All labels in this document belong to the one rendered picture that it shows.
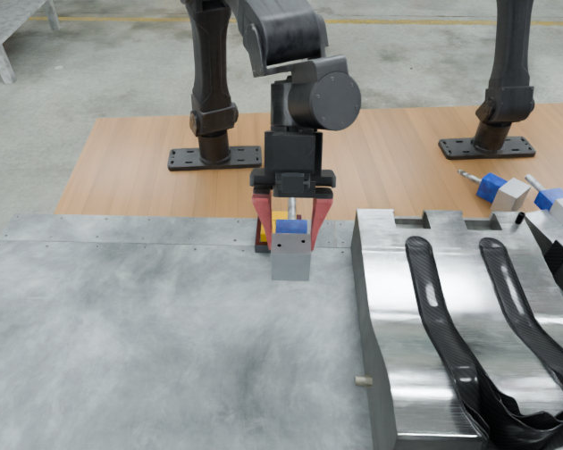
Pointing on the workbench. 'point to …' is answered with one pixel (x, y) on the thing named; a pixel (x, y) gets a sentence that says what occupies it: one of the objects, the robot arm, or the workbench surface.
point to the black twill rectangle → (556, 256)
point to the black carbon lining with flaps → (448, 337)
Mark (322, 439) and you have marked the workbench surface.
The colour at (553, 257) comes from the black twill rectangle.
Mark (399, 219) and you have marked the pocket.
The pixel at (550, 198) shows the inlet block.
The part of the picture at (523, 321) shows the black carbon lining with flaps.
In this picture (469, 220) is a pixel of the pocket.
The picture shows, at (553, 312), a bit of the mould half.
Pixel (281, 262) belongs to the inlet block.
